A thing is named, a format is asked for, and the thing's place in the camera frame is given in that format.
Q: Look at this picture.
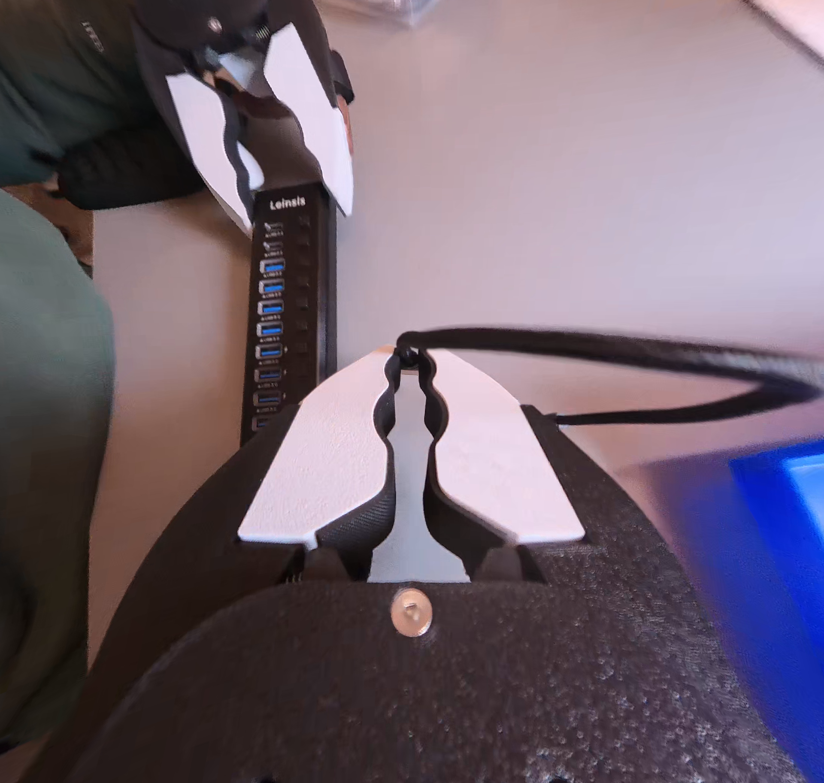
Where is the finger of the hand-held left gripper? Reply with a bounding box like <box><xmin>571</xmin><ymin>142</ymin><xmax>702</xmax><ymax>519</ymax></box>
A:
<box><xmin>166</xmin><ymin>72</ymin><xmax>265</xmax><ymax>238</ymax></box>
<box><xmin>263</xmin><ymin>22</ymin><xmax>356</xmax><ymax>218</ymax></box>

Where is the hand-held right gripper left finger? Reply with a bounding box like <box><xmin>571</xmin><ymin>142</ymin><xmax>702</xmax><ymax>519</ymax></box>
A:
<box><xmin>237</xmin><ymin>348</ymin><xmax>397</xmax><ymax>551</ymax></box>

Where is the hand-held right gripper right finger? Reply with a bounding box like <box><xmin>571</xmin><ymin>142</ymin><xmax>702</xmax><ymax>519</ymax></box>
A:
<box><xmin>418</xmin><ymin>348</ymin><xmax>587</xmax><ymax>568</ymax></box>

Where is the black braided usb cable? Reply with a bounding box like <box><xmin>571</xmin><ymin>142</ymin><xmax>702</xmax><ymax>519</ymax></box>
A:
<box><xmin>394</xmin><ymin>327</ymin><xmax>824</xmax><ymax>426</ymax></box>

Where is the black usb hub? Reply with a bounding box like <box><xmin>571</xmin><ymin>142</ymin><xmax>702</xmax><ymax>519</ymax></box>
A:
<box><xmin>239</xmin><ymin>181</ymin><xmax>339</xmax><ymax>449</ymax></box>

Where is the person's green sweater torso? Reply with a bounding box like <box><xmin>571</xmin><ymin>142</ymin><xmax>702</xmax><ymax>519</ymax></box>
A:
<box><xmin>0</xmin><ymin>191</ymin><xmax>118</xmax><ymax>753</ymax></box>

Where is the blue plastic bin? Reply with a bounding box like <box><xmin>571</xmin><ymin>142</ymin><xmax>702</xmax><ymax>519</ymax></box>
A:
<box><xmin>669</xmin><ymin>435</ymin><xmax>824</xmax><ymax>783</ymax></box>

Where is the white stand with printed tags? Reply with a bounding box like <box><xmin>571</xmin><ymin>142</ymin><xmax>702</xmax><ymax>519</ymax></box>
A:
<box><xmin>745</xmin><ymin>0</ymin><xmax>824</xmax><ymax>63</ymax></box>

